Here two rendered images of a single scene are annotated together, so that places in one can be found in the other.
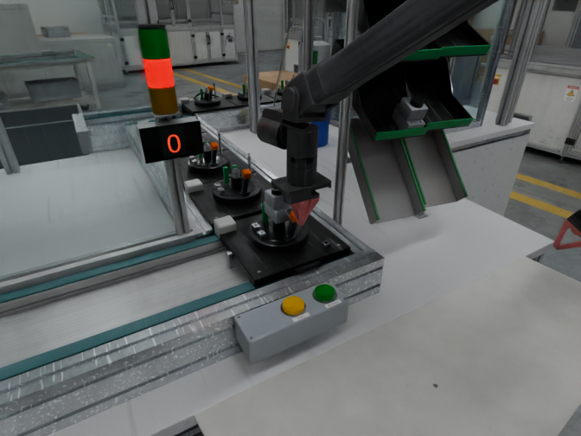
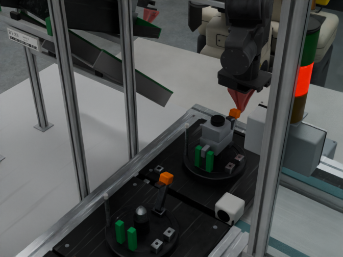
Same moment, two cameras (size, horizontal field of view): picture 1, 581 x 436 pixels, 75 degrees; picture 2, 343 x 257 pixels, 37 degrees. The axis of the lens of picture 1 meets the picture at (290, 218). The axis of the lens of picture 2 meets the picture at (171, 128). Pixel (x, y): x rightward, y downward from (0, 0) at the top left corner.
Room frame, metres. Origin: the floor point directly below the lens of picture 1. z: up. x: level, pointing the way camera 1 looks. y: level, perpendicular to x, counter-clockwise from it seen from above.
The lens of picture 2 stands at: (1.19, 0.76, 1.73)
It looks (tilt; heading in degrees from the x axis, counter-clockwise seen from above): 38 degrees down; 245
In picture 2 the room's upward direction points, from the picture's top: straight up
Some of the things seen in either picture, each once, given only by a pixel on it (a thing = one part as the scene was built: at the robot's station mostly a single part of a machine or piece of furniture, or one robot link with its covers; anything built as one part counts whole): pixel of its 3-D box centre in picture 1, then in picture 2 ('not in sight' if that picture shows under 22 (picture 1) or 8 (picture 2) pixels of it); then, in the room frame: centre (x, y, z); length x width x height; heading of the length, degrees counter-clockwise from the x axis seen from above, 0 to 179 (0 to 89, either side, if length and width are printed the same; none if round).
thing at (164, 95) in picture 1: (163, 99); not in sight; (0.76, 0.25, 1.28); 0.05 x 0.05 x 0.05
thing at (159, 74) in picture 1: (159, 72); not in sight; (0.76, 0.25, 1.33); 0.05 x 0.05 x 0.05
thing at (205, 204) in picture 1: (236, 180); (141, 221); (0.98, 0.15, 1.01); 0.24 x 0.24 x 0.13; 30
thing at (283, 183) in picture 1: (301, 171); (245, 66); (0.66, -0.02, 1.17); 0.10 x 0.07 x 0.07; 120
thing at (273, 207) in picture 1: (276, 201); (214, 134); (0.76, 0.03, 1.06); 0.08 x 0.04 x 0.07; 29
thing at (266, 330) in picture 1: (293, 318); not in sight; (0.52, -0.01, 0.93); 0.21 x 0.07 x 0.06; 120
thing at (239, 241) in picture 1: (279, 239); (214, 166); (0.75, 0.03, 0.96); 0.24 x 0.24 x 0.02; 30
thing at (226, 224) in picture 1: (225, 227); (229, 209); (0.79, 0.16, 0.97); 0.05 x 0.05 x 0.04; 30
